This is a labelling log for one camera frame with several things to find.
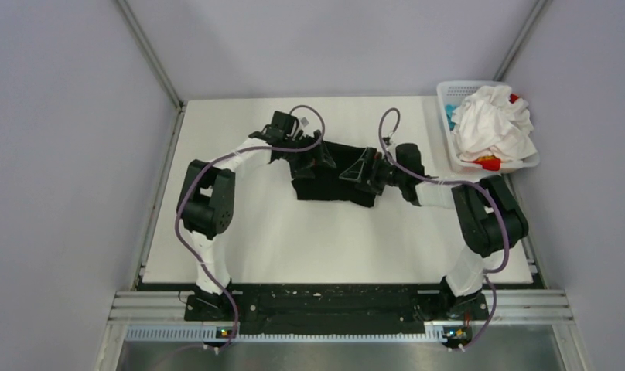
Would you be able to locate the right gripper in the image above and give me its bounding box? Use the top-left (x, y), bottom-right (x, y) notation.
top-left (341, 147), bottom-right (407, 196)

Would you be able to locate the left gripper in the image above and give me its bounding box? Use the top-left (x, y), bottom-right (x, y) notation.
top-left (281, 129), bottom-right (334, 179)

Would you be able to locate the black t shirt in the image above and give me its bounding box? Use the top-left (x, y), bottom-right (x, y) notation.
top-left (289, 141), bottom-right (376, 208)

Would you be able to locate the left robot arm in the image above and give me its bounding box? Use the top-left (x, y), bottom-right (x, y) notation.
top-left (174, 111), bottom-right (335, 320)

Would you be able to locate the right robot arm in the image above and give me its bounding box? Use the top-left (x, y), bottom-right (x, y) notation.
top-left (339, 143), bottom-right (529, 318)

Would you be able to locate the blue garment in basket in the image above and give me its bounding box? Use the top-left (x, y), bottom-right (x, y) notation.
top-left (445, 104), bottom-right (457, 131)

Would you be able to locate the white perforated laundry basket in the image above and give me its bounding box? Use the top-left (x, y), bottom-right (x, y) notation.
top-left (436, 80), bottom-right (540, 173)

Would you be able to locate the white crumpled t shirt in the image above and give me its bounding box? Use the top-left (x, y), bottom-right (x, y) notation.
top-left (451, 84), bottom-right (538, 162)

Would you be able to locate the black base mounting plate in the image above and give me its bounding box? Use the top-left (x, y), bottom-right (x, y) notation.
top-left (184, 284), bottom-right (488, 335)

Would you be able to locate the white cable duct strip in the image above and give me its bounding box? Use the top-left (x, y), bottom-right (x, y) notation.
top-left (125, 325), bottom-right (447, 343)

